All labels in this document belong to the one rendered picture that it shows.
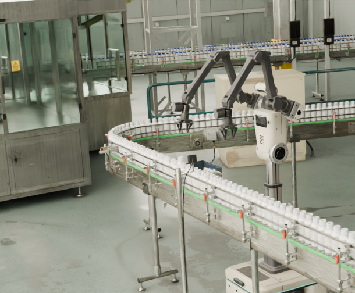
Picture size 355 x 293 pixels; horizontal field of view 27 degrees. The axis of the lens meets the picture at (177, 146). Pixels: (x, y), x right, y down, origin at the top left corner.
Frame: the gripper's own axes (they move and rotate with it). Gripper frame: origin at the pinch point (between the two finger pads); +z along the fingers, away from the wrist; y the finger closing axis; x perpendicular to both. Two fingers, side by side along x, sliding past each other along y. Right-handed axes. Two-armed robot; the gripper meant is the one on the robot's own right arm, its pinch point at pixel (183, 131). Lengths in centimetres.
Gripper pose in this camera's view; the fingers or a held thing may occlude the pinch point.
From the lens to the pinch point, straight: 532.4
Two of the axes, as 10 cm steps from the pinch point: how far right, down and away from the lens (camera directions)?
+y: -8.8, -0.1, -4.7
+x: 4.6, 1.8, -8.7
